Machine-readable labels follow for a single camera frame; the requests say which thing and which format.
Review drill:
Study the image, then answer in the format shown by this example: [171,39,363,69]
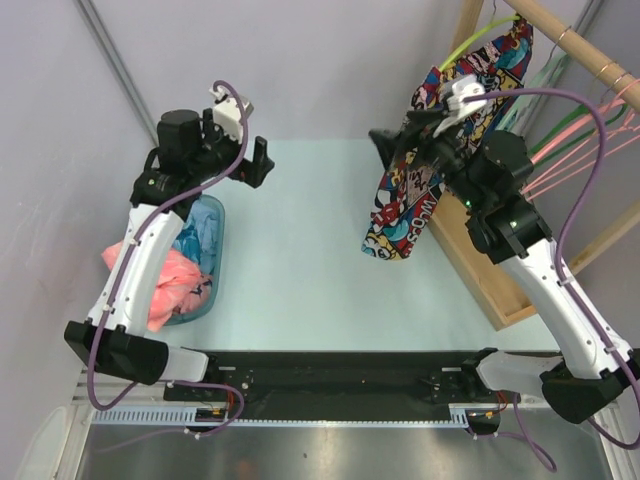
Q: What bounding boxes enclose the dark green hanger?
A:
[529,99,628,156]

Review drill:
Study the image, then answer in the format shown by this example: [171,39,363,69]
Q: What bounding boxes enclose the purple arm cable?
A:
[462,87,640,474]
[87,80,251,454]

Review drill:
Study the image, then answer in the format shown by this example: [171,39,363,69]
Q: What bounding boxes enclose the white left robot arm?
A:
[64,101,274,400]

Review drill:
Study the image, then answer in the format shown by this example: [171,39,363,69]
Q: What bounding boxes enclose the pink hanger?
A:
[529,79,640,166]
[521,107,639,200]

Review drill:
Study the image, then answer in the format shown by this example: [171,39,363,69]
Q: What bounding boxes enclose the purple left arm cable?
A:
[87,80,251,454]

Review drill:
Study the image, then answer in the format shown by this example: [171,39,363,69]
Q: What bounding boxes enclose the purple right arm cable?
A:
[462,87,640,474]

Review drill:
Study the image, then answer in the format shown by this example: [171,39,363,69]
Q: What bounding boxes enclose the comic print shorts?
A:
[361,16,534,261]

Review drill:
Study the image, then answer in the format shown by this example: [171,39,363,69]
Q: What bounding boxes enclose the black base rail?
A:
[163,350,499,422]

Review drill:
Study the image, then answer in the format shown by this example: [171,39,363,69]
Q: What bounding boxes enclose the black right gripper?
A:
[368,108,485,212]

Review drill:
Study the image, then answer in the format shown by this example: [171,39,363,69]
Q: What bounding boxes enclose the wooden hanger rack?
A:
[429,0,639,331]

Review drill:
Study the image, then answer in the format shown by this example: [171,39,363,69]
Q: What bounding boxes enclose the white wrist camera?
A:
[209,88,243,143]
[433,74,488,138]

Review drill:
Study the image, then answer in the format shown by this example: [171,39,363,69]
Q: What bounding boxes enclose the teal plastic basket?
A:
[166,194,225,326]

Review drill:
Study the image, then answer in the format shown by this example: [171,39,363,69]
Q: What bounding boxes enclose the white cable duct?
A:
[92,403,474,429]

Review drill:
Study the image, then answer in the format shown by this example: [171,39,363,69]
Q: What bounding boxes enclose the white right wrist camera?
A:
[433,74,488,138]

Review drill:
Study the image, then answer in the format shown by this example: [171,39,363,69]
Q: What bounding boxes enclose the lime green hanger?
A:
[438,0,519,71]

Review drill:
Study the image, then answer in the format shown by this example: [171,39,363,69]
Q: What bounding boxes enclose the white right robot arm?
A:
[369,110,639,424]

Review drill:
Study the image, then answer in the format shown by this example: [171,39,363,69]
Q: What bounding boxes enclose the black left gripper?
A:
[188,109,272,188]

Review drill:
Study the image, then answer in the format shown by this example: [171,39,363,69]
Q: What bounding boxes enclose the pink shark shorts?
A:
[101,240,216,332]

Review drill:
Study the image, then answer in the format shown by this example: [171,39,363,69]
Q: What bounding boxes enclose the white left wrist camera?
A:
[209,88,243,143]

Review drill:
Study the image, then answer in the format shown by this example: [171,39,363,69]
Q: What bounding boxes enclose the pale green hanger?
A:
[496,41,570,133]

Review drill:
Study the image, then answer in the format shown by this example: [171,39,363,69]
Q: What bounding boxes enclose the light blue garment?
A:
[172,195,225,274]

